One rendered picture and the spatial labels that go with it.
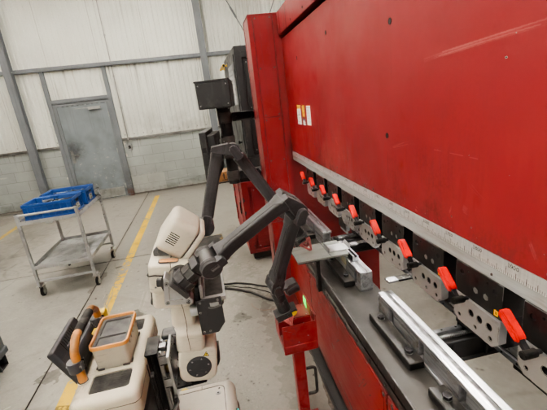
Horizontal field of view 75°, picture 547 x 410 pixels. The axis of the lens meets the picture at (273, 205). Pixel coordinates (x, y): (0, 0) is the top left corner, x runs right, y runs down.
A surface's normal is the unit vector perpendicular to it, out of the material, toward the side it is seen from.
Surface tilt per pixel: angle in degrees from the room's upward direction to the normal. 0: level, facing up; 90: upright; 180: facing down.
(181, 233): 90
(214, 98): 90
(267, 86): 90
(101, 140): 90
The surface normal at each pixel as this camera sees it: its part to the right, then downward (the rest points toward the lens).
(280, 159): 0.18, 0.26
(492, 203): -0.98, 0.16
